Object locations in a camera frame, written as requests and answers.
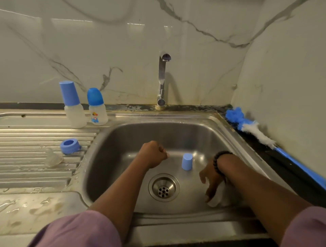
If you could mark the person's left hand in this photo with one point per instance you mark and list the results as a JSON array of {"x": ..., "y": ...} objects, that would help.
[{"x": 152, "y": 154}]

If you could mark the person's right hand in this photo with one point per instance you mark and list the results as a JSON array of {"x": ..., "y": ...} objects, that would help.
[{"x": 215, "y": 178}]

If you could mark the translucent bottle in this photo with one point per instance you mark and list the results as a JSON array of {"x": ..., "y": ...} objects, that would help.
[
  {"x": 219, "y": 197},
  {"x": 74, "y": 112}
]

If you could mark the blue cylindrical bottle cap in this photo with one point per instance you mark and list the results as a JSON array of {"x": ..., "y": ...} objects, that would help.
[{"x": 187, "y": 162}]

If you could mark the blue and white bottle brush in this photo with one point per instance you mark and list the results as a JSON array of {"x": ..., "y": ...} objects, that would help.
[{"x": 234, "y": 115}]

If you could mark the cartoon print baby bottle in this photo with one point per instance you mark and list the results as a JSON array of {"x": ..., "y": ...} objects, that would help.
[{"x": 98, "y": 112}]

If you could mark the translucent bottle front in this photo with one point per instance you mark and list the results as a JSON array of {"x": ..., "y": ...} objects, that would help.
[{"x": 74, "y": 112}]

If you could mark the clear silicone nipple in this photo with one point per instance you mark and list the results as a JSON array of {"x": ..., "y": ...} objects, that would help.
[{"x": 52, "y": 159}]

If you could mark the person's right forearm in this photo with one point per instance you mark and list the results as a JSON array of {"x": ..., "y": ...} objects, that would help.
[{"x": 265, "y": 196}]

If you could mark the person's left forearm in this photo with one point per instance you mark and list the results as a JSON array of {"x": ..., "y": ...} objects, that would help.
[{"x": 119, "y": 196}]

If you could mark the metal sink drain strainer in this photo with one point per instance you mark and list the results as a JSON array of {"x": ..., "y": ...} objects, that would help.
[{"x": 163, "y": 187}]

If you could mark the chrome sink faucet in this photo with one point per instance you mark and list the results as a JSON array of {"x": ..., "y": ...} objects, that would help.
[{"x": 161, "y": 79}]

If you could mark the pink shirt sleeve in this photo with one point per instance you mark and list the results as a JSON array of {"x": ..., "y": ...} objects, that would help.
[
  {"x": 76, "y": 230},
  {"x": 308, "y": 229}
]

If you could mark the stainless steel sink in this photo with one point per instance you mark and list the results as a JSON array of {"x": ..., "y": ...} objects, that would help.
[{"x": 35, "y": 137}]

